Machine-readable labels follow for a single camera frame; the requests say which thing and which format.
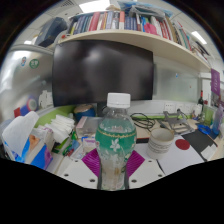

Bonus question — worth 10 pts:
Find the clear plastic box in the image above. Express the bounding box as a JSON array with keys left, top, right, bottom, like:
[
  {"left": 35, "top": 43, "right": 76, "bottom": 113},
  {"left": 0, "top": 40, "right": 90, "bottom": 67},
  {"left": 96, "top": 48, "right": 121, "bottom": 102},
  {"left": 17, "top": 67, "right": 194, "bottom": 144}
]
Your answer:
[{"left": 75, "top": 116, "right": 101, "bottom": 138}]

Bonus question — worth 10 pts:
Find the black desk mat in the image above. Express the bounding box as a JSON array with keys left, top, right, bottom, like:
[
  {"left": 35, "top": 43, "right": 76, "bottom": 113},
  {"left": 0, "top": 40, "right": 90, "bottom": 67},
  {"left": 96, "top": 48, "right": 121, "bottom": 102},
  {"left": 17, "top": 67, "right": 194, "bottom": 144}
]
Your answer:
[{"left": 181, "top": 129, "right": 218, "bottom": 158}]

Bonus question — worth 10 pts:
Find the white ribbed ceramic mug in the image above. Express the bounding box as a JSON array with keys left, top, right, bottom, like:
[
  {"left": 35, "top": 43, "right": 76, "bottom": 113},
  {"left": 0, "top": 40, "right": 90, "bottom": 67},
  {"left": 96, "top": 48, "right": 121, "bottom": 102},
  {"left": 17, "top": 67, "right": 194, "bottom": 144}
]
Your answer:
[{"left": 146, "top": 128, "right": 175, "bottom": 160}]

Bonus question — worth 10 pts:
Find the rectangular ceiling light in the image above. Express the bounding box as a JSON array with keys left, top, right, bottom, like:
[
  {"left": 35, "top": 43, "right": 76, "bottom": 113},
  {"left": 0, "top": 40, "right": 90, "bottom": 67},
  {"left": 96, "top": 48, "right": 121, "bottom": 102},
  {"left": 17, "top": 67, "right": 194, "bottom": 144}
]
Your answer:
[
  {"left": 191, "top": 30, "right": 208, "bottom": 45},
  {"left": 78, "top": 0, "right": 111, "bottom": 14}
]

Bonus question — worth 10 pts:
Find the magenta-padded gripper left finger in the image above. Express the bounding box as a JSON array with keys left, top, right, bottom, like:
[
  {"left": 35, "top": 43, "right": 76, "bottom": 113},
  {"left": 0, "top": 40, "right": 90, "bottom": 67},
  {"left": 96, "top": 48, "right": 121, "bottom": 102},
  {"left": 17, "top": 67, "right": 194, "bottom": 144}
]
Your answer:
[{"left": 60, "top": 148, "right": 102, "bottom": 190}]

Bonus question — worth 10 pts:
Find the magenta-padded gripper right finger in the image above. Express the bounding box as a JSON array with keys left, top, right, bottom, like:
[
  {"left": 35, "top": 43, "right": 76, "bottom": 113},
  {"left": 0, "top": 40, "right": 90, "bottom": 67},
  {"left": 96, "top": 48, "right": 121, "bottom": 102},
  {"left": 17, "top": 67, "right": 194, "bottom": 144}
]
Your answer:
[{"left": 124, "top": 149, "right": 166, "bottom": 190}]

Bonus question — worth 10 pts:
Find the purple hanging banner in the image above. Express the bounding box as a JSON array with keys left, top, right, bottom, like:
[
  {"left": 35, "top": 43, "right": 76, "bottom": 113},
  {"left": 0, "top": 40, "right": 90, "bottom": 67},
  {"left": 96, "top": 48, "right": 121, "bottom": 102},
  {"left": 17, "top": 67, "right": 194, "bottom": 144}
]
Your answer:
[{"left": 210, "top": 68, "right": 222, "bottom": 98}]

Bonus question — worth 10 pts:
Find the tissue box with white tissue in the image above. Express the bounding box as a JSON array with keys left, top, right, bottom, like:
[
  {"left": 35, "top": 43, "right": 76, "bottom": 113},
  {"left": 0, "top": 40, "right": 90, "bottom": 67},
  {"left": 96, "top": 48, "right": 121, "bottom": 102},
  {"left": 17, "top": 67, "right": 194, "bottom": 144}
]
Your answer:
[{"left": 1, "top": 110, "right": 54, "bottom": 171}]

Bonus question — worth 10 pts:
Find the beige shelf with books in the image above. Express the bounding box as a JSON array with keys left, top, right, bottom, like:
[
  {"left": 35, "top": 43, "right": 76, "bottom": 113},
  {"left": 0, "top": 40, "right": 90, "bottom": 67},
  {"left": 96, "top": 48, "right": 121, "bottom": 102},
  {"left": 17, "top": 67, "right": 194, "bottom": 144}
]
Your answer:
[{"left": 56, "top": 1, "right": 214, "bottom": 73}]

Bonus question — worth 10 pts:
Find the flat round red coaster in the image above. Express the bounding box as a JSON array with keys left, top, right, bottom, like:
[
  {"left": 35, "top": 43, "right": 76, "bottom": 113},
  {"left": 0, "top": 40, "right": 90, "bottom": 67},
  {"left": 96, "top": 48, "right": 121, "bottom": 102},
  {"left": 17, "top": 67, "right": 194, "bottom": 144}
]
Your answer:
[{"left": 175, "top": 138, "right": 191, "bottom": 151}]

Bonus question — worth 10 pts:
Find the white wall socket row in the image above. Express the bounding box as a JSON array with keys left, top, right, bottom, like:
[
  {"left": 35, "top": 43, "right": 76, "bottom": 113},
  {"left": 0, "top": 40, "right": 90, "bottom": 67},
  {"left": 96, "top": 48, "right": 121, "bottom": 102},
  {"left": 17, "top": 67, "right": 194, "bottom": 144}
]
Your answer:
[{"left": 163, "top": 101, "right": 194, "bottom": 114}]

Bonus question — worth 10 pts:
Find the black cable bundle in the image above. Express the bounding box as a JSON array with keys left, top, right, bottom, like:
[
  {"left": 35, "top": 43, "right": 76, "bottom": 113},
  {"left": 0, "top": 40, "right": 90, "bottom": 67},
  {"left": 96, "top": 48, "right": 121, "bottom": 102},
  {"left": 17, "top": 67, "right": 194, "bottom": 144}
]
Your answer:
[{"left": 129, "top": 112, "right": 157, "bottom": 131}]

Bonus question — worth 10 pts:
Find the dark blue bag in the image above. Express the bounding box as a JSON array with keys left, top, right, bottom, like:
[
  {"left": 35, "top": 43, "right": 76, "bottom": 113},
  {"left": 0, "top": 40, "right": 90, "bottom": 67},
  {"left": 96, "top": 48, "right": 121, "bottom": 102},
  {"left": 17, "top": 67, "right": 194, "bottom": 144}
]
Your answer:
[{"left": 34, "top": 17, "right": 68, "bottom": 48}]

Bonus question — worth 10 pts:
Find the round blue tin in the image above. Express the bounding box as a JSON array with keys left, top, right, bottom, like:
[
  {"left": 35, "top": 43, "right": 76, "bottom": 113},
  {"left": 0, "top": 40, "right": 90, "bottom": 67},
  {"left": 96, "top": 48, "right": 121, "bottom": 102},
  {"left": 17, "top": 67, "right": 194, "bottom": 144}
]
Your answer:
[{"left": 73, "top": 103, "right": 97, "bottom": 123}]

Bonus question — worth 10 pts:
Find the white paper sheet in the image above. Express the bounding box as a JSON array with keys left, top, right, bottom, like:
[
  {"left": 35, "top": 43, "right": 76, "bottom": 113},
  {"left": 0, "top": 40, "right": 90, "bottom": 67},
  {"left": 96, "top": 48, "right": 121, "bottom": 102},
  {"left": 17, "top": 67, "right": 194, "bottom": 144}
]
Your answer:
[{"left": 133, "top": 134, "right": 205, "bottom": 177}]

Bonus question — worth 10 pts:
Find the black computer monitor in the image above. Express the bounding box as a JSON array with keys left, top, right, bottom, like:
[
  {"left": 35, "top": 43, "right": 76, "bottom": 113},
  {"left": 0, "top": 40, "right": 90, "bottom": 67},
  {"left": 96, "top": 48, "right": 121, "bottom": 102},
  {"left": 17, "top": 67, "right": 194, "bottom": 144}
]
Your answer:
[{"left": 51, "top": 39, "right": 155, "bottom": 108}]

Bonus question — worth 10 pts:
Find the stack of white napkins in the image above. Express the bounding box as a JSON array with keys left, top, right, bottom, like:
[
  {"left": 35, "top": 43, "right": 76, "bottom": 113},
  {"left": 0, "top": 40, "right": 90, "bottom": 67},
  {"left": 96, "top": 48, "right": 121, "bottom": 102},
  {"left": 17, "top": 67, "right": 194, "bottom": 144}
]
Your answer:
[{"left": 44, "top": 114, "right": 76, "bottom": 144}]

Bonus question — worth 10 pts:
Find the translucent purple water bottle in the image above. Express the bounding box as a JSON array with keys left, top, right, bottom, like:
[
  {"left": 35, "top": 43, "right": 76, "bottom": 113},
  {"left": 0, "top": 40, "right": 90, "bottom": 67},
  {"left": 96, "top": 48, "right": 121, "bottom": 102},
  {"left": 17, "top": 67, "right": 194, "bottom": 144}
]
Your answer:
[{"left": 211, "top": 104, "right": 224, "bottom": 136}]

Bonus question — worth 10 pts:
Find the green-labelled clear drink bottle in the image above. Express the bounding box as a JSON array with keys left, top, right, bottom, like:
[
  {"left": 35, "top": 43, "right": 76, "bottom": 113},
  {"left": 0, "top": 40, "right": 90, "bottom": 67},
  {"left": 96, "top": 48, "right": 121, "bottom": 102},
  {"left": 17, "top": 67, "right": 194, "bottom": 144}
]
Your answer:
[{"left": 95, "top": 92, "right": 138, "bottom": 192}]

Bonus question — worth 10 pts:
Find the dark wine bottle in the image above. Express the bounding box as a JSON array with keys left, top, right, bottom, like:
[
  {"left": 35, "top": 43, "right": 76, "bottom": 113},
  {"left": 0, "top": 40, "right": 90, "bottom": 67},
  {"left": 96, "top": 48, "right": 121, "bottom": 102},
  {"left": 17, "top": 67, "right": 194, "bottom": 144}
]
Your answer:
[{"left": 197, "top": 89, "right": 205, "bottom": 116}]

